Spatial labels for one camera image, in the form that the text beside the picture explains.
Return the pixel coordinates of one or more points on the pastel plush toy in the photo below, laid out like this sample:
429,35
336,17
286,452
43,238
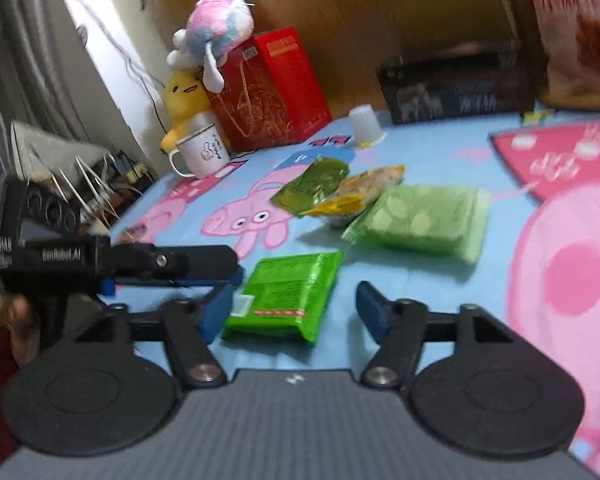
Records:
215,30

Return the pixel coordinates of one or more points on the bright green snack packet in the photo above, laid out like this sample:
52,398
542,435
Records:
285,295

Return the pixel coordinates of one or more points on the grey cloth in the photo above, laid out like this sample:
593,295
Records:
45,150

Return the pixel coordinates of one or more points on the white enamel mug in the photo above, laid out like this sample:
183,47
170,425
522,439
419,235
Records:
205,152

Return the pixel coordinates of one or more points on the yellow duck plush toy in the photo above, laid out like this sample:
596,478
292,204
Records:
182,97

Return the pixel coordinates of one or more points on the red gift box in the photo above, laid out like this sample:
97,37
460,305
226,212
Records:
270,95

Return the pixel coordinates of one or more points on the blue cartoon printed blanket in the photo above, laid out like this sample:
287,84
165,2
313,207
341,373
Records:
480,305

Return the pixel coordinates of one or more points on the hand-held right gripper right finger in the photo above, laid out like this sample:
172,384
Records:
372,310

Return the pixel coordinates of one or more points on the dark green snack packet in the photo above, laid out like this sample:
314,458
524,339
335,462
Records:
310,185

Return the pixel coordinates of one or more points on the black cardboard box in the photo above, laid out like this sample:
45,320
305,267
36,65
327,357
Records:
455,95

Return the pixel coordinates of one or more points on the large pink snack bag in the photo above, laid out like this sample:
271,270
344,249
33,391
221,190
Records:
575,35

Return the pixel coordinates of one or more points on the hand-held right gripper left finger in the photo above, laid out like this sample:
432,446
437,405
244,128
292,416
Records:
220,307

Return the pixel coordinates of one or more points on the white plastic cup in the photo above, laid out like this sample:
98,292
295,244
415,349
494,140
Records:
366,122

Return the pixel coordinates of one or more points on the yellow snack packet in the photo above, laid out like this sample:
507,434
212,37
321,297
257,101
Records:
367,187

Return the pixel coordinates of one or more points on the wood-grain wall sheet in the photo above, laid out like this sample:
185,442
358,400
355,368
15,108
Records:
380,10

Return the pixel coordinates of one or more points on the light green dotted snack packet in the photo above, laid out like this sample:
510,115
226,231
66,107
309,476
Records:
420,222

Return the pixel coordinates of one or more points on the person's left hand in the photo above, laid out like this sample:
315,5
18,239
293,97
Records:
20,327

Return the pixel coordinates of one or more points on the grey curtain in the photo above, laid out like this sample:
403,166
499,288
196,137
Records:
15,60

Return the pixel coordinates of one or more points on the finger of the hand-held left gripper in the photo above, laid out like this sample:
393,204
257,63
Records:
180,260

